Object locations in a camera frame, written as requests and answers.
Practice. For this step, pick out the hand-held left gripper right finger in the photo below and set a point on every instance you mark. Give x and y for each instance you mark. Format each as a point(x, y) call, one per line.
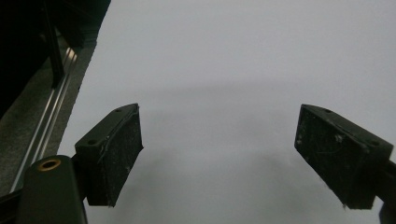
point(339, 155)

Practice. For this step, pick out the metal floor rail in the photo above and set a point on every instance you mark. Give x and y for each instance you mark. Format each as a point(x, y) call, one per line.
point(51, 109)

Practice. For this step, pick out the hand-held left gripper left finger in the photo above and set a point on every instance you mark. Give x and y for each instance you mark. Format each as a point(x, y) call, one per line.
point(112, 155)

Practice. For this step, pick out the dark metal stand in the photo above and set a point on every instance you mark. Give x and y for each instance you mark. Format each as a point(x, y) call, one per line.
point(53, 46)

